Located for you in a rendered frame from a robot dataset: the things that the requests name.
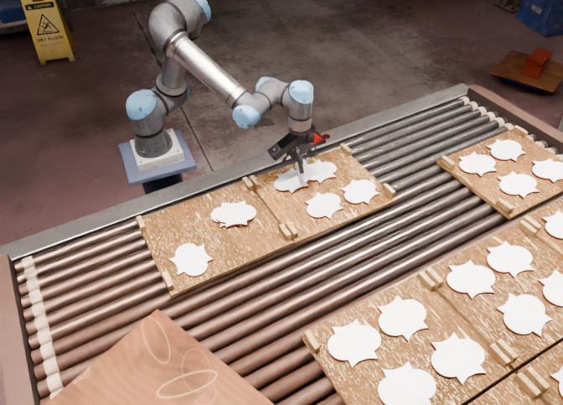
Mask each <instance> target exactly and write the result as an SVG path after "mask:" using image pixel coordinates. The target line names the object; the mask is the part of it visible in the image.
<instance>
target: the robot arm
mask: <svg viewBox="0 0 563 405"><path fill-rule="evenodd" d="M210 17H211V11H210V7H209V5H208V2H207V1H206V0H167V1H166V2H164V3H161V4H159V5H157V6H156V7H155V8H154V9H153V11H152V12H151V15H150V18H149V30H150V34H151V35H152V39H153V41H154V43H155V44H156V45H157V47H158V48H159V49H160V50H161V51H162V52H163V53H164V54H165V57H164V62H163V70H162V74H160V75H159V76H158V77H157V80H156V85H155V86H154V88H152V89H151V90H140V91H136V92H134V93H133V94H131V95H130V96H129V97H128V98H127V101H126V108H127V115H128V116H129V118H130V121H131V124H132V128H133V131H134V133H135V143H134V147H135V150H136V153H137V155H139V156H140V157H142V158H157V157H160V156H163V155H164V154H166V153H167V152H169V151H170V150H171V148H172V146H173V140H172V138H171V136H170V135H169V134H168V132H167V130H166V129H165V128H164V126H163V121H162V120H163V119H164V118H165V117H166V116H167V115H169V114H170V113H171V112H173V111H174V110H176V109H177V108H179V107H180V106H182V105H183V104H184V103H185V102H186V101H187V100H188V99H189V95H190V90H189V88H188V87H189V86H188V84H187V82H186V81H185V79H184V77H185V74H186V70H188V71H189V72H190V73H192V74H193V75H194V76H195V77H196V78H197V79H198V80H200V81H201V82H202V83H203V84H204V85H205V86H207V87H208V88H209V89H210V90H211V91H212V92H213V93H214V94H215V95H216V96H217V97H218V98H219V99H221V100H222V101H223V102H224V103H225V104H226V105H227V106H229V107H230V108H231V109H232V110H233V113H232V116H233V119H234V120H235V121H236V124H237V125H238V126H239V127H242V128H250V127H253V126H254V125H255V124H256V123H258V122H259V121H260V120H261V119H262V118H263V117H264V116H265V115H266V114H267V113H268V112H270V111H271V110H272V109H273V108H274V107H275V106H277V105H278V106H282V107H285V108H288V109H289V112H288V116H289V117H288V126H289V128H288V130H289V133H288V134H287V135H286V136H285V137H284V138H282V139H281V140H280V141H278V142H277V143H276V144H274V145H273V146H272V147H270V148H269V149H268V150H267V152H268V153H269V154H270V155H271V157H272V158H273V159H274V160H275V161H277V160H278V159H279V158H280V157H281V161H282V162H283V163H285V161H286V159H287V156H290V157H291V158H292V160H296V164H295V166H296V170H297V176H298V178H299V183H300V184H301V185H302V186H305V178H306V177H307V176H309V175H310V174H312V173H313V172H314V168H313V167H310V166H307V162H306V160H304V159H302V158H306V157H309V158H311V157H314V156H315V155H316V146H317V144H316V143H315V142H314V133H315V126H314V125H312V102H313V86H312V84H311V83H310V82H308V81H305V80H295V81H293V82H292V83H291V84H287V83H285V82H282V81H279V80H277V79H275V78H270V77H267V76H264V77H261V78H260V79H259V82H258V83H257V84H256V92H255V93H254V94H253V95H252V94H251V93H250V92H248V90H247V89H245V88H244V87H243V86H242V85H241V84H240V83H239V82H237V81H236V80H235V79H234V78H233V77H232V76H231V75H229V74H228V73H227V72H226V71H225V70H224V69H222V68H221V67H220V66H219V65H218V64H217V63H215V62H214V61H213V60H212V59H211V58H210V57H209V56H208V55H207V54H206V53H205V52H204V51H203V50H201V49H200V48H199V47H198V46H197V45H196V44H195V43H194V41H195V40H197V39H198V37H199V35H200V31H201V28H202V26H203V24H205V23H207V22H208V21H209V20H210ZM311 143H313V144H311ZM311 148H315V149H314V153H312V150H311ZM311 153H312V154H311Z"/></svg>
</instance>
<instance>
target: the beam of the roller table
mask: <svg viewBox="0 0 563 405"><path fill-rule="evenodd" d="M468 88H469V86H466V85H465V84H463V83H462V84H459V85H456V86H452V87H450V88H447V89H445V90H442V91H438V92H436V93H433V94H430V95H428V96H423V97H422V98H419V99H416V100H414V101H409V102H407V103H405V104H402V105H399V106H395V107H393V108H391V109H388V110H385V111H382V112H379V113H376V114H374V115H371V116H368V117H365V118H362V119H359V120H357V121H354V122H350V123H348V124H345V125H343V126H340V127H336V128H334V129H331V130H328V131H326V132H321V133H319V134H320V135H321V136H323V135H324V134H328V135H329V136H330V138H325V139H326V143H325V144H322V145H319V146H317V147H316V152H317V151H319V150H322V149H325V148H328V147H331V146H333V145H335V144H338V143H341V142H344V141H347V140H349V139H351V138H356V137H358V136H360V135H363V134H366V133H367V132H372V131H374V130H376V129H379V128H382V127H385V126H388V125H390V124H392V123H395V122H398V121H401V120H404V119H406V118H408V117H413V116H415V115H417V114H420V113H423V112H426V111H429V110H431V109H433V108H436V107H439V106H442V105H445V104H447V103H449V102H452V101H455V100H458V99H459V98H461V97H464V96H467V91H468ZM290 161H292V158H291V157H290V156H287V159H286V161H285V163H287V162H290ZM281 164H284V163H283V162H282V157H280V158H279V159H278V160H277V161H275V160H274V159H273V158H272V157H271V155H270V154H269V153H268V152H266V153H263V154H260V155H257V156H255V157H252V158H248V159H246V160H243V161H240V162H238V163H235V164H231V165H229V166H226V167H223V168H221V169H217V170H215V171H212V172H209V173H207V174H203V175H200V176H198V177H195V178H192V179H189V180H186V181H184V182H181V183H178V184H175V185H172V186H169V187H167V188H164V189H162V190H158V191H155V192H152V193H150V194H148V195H144V196H141V197H138V198H136V199H134V200H129V201H127V202H124V203H121V204H119V205H115V206H112V207H110V208H107V209H105V210H101V211H98V212H96V213H93V214H91V215H87V216H84V217H81V218H79V219H77V220H74V221H70V222H67V223H64V224H63V225H60V226H56V227H53V228H50V229H48V230H46V231H41V232H39V233H36V234H33V235H32V236H27V237H25V238H22V239H19V240H17V241H13V242H10V243H8V244H5V245H3V246H0V256H2V255H4V254H8V255H9V257H10V258H11V260H12V262H13V264H14V263H15V262H18V261H21V260H22V259H23V258H25V257H29V256H34V255H37V254H40V253H41V252H46V251H48V250H50V249H53V248H56V247H59V246H62V245H64V244H66V243H69V242H72V241H75V240H78V239H80V238H82V237H85V236H89V235H91V234H94V233H97V232H98V231H103V230H105V229H107V228H110V227H113V226H116V225H119V224H121V223H123V222H126V221H129V220H132V219H135V218H136V217H137V216H139V215H140V216H142V215H146V214H148V213H151V212H154V211H155V210H160V209H162V208H164V207H167V206H170V205H173V204H176V203H178V202H180V201H183V200H186V199H189V198H192V197H195V196H196V195H201V194H203V193H205V192H208V191H211V190H214V189H217V188H219V187H221V186H224V185H227V184H230V183H233V182H235V181H237V180H240V179H242V178H244V177H249V176H251V175H253V174H258V173H260V172H262V171H265V170H268V169H271V168H274V167H276V166H278V165H281Z"/></svg>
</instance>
